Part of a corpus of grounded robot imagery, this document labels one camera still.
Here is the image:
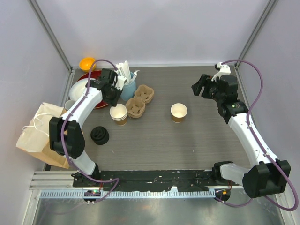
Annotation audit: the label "cardboard cup carrier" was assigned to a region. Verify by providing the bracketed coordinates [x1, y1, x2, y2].
[134, 84, 154, 104]
[125, 97, 146, 119]

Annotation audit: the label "white slotted cable duct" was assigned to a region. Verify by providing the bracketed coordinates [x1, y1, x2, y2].
[40, 187, 215, 199]

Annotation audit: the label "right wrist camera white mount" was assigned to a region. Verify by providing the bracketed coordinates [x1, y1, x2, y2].
[211, 62, 231, 82]

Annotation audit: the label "brown paper cups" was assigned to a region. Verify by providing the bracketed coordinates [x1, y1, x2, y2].
[109, 104, 128, 126]

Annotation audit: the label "brown paper bag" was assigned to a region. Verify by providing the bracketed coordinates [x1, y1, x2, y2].
[16, 103, 70, 169]

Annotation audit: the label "blue cup holder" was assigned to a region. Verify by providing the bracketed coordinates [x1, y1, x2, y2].
[120, 72, 136, 101]

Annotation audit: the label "white wrapped straws bundle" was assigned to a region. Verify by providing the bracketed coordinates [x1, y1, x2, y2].
[116, 61, 139, 85]

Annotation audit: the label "aluminium rail frame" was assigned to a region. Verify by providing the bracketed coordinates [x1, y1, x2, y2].
[29, 171, 75, 190]

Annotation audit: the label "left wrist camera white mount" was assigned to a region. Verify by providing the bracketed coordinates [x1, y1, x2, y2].
[114, 70, 127, 90]

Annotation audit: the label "white plate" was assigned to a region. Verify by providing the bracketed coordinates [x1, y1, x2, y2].
[69, 78, 88, 101]

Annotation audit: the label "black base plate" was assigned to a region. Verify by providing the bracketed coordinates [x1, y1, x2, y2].
[72, 169, 242, 192]

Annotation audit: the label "small white pink cup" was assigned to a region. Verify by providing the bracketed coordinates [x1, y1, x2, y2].
[64, 99, 75, 111]

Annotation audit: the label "orange bowl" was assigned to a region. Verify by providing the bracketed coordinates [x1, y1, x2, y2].
[79, 57, 96, 73]

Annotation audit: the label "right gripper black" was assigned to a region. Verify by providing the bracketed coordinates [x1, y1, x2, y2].
[192, 74, 224, 103]

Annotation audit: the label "red round tray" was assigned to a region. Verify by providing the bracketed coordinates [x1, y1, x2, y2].
[77, 70, 108, 109]

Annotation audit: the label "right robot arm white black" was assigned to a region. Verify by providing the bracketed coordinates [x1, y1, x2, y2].
[192, 74, 291, 198]

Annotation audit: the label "cardboard cup carrier front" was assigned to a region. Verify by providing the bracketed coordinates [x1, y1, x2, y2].
[125, 97, 146, 119]

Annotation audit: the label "brown paper cup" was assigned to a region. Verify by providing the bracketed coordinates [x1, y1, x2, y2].
[170, 103, 188, 123]

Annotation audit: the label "black lid stack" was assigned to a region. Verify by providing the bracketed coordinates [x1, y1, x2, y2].
[90, 126, 109, 145]

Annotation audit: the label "cardboard cup carrier back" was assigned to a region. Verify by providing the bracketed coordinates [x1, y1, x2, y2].
[134, 84, 154, 104]

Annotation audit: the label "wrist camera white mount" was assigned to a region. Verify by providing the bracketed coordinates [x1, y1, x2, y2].
[114, 70, 127, 90]
[211, 62, 231, 82]

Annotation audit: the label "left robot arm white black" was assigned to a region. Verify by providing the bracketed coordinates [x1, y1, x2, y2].
[49, 69, 127, 187]

